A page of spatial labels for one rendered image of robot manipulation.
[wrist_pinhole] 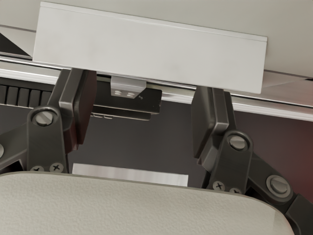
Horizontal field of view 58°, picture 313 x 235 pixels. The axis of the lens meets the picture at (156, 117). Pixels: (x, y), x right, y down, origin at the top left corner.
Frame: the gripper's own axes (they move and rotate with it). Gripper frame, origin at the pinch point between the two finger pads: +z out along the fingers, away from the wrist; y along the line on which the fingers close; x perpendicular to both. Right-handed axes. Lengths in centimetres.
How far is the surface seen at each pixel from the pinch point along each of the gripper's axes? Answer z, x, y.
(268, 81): 5.2, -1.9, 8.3
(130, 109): 19.4, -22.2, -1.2
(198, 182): 28, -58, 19
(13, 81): 33, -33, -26
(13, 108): 36, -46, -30
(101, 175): 2.3, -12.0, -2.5
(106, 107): 19.7, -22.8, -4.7
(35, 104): 30, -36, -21
